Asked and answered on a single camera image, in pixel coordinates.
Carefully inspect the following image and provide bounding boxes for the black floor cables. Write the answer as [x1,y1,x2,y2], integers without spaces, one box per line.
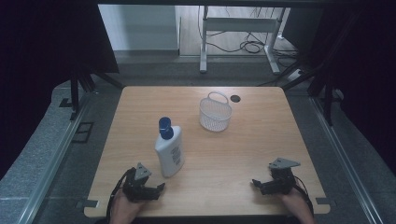
[199,6,301,68]

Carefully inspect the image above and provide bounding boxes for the white metal desk frame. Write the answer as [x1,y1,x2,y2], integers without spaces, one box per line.
[199,5,287,75]

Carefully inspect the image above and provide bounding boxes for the black tripod stand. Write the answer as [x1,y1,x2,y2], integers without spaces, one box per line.
[69,62,125,121]

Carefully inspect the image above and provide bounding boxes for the black curtain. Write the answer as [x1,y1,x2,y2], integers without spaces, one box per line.
[0,0,120,180]
[283,0,396,175]

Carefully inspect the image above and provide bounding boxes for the aluminium rail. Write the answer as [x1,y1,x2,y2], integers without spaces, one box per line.
[309,96,385,224]
[18,91,92,224]

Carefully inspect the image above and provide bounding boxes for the white pump bottle blue cap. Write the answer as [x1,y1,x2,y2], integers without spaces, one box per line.
[154,116,186,178]

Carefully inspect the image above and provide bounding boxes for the white power strip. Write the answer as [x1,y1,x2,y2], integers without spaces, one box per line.
[287,69,304,82]

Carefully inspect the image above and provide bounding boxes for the person's left hand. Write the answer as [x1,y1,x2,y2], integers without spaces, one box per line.
[109,189,148,224]

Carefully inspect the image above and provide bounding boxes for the person's right hand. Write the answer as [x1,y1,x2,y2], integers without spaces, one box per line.
[277,187,316,224]

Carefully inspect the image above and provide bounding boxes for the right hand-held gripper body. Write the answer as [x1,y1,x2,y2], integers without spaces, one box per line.
[261,157,302,197]

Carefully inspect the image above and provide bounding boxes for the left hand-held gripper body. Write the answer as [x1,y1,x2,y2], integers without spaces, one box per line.
[121,161,158,203]

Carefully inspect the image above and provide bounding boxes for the black metal stand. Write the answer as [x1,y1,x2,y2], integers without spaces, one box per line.
[281,12,365,127]

